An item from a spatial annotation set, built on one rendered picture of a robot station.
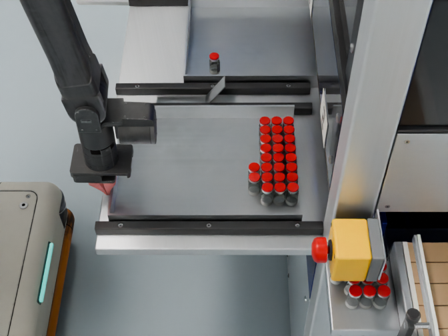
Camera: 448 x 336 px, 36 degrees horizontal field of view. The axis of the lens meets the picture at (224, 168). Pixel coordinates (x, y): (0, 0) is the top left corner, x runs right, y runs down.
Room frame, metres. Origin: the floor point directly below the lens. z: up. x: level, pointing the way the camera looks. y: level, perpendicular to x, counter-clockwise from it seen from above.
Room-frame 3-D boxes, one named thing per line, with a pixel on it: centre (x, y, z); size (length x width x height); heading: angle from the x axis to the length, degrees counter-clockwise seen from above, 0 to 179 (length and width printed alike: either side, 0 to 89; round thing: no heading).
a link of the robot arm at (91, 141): (0.74, 0.20, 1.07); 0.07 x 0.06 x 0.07; 90
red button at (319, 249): (0.55, -0.15, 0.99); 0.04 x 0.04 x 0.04; 88
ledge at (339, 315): (0.53, -0.24, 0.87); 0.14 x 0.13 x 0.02; 88
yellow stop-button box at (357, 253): (0.55, -0.20, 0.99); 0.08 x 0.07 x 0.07; 88
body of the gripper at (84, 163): (0.74, 0.21, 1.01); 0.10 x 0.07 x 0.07; 89
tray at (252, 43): (1.14, -0.09, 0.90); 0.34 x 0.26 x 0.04; 88
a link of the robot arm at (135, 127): (0.75, 0.17, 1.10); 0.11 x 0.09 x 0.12; 90
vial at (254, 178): (0.75, -0.05, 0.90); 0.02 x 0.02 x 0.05
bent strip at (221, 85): (0.98, 0.06, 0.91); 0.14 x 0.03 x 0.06; 89
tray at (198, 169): (0.81, 0.03, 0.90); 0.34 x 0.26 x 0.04; 88
